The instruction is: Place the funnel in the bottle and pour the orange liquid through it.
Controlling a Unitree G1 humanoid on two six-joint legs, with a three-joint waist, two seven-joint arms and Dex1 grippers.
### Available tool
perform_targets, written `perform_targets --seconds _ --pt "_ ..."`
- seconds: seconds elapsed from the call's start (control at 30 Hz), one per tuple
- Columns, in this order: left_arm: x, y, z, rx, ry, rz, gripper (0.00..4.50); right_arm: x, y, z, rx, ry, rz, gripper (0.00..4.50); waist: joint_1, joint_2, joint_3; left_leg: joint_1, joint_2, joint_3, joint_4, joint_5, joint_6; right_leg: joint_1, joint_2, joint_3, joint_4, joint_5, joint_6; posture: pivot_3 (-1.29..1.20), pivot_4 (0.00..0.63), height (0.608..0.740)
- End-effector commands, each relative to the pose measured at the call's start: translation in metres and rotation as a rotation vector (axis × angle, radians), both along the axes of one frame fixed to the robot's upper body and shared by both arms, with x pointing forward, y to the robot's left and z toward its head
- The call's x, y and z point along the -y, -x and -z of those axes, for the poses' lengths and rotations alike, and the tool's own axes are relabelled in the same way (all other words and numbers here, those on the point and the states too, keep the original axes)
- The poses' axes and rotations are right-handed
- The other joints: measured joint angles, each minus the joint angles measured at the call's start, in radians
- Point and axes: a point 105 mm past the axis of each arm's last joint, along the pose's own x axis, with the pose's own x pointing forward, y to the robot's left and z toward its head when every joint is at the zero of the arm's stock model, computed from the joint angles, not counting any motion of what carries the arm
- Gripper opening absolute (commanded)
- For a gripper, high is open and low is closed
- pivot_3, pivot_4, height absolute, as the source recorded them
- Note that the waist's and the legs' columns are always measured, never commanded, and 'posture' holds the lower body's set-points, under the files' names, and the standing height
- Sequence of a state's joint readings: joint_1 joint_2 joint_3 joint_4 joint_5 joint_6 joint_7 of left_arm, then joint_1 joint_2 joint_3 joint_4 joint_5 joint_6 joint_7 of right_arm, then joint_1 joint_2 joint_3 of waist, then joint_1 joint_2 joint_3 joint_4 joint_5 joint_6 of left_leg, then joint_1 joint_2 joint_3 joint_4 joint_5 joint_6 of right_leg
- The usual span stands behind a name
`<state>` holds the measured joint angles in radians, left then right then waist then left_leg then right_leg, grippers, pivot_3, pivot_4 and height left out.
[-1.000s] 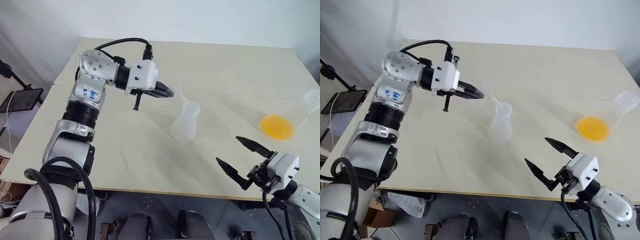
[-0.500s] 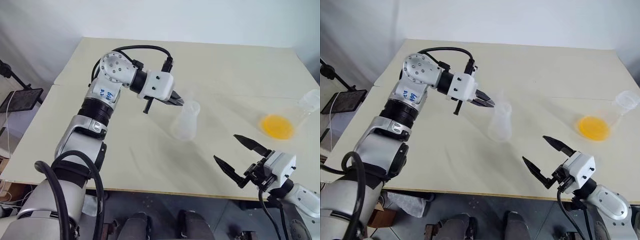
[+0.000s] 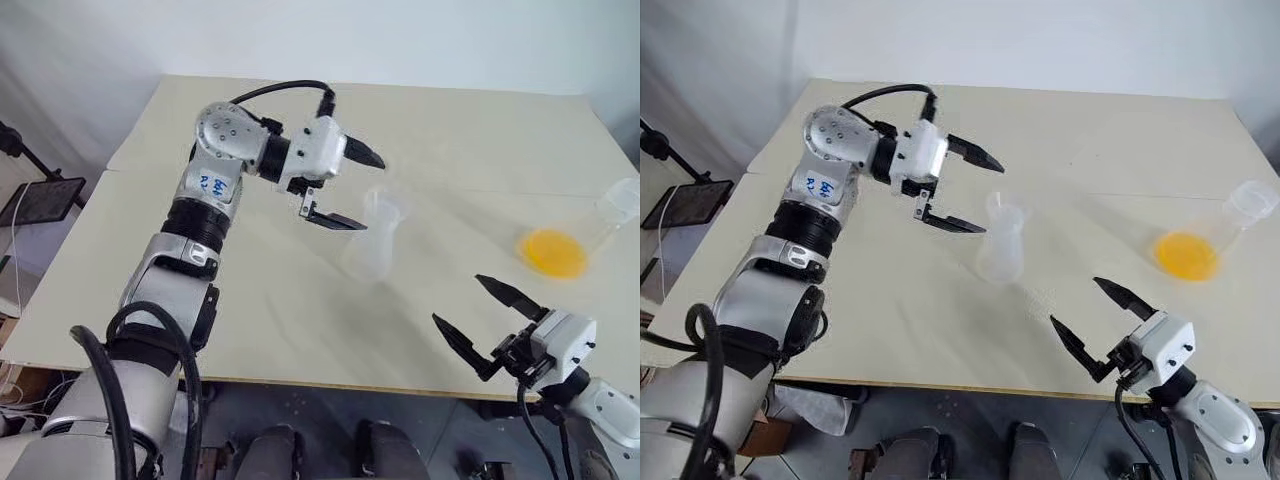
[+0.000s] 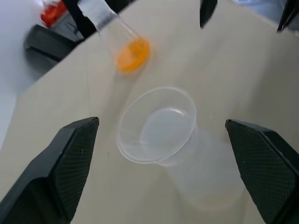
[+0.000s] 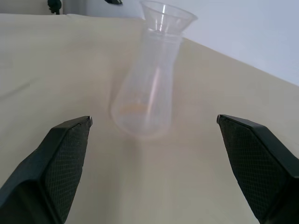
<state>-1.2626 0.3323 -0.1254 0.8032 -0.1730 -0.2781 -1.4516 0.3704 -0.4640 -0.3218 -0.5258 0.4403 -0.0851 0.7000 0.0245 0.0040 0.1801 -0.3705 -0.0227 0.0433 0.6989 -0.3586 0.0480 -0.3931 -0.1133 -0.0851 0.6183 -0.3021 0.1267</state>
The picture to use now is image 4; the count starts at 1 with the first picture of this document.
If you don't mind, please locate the red orange object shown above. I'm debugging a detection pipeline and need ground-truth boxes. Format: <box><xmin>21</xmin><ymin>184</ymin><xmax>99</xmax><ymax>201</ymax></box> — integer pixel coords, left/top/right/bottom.
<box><xmin>40</xmin><ymin>0</ymin><xmax>63</xmax><ymax>28</ymax></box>

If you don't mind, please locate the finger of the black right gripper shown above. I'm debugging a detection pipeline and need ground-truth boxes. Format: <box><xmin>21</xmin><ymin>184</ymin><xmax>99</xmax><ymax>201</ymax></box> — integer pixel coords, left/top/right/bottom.
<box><xmin>199</xmin><ymin>0</ymin><xmax>219</xmax><ymax>30</ymax></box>
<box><xmin>277</xmin><ymin>0</ymin><xmax>299</xmax><ymax>33</ymax></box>

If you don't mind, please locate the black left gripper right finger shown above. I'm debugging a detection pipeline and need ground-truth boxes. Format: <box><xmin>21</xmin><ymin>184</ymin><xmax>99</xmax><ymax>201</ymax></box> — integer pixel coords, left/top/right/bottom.
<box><xmin>225</xmin><ymin>119</ymin><xmax>299</xmax><ymax>224</ymax></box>

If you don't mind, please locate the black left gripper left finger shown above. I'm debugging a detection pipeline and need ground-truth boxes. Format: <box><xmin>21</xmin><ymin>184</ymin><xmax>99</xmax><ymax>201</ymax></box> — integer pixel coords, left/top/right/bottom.
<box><xmin>0</xmin><ymin>116</ymin><xmax>100</xmax><ymax>224</ymax></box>

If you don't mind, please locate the flask with orange liquid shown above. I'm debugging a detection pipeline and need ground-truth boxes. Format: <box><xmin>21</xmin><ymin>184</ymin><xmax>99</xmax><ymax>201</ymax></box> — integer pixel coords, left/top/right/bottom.
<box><xmin>61</xmin><ymin>0</ymin><xmax>151</xmax><ymax>75</ymax></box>

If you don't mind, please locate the clear plastic cup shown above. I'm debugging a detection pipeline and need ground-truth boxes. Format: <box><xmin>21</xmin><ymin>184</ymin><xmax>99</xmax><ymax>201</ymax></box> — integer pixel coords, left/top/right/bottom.
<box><xmin>160</xmin><ymin>125</ymin><xmax>247</xmax><ymax>212</ymax></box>

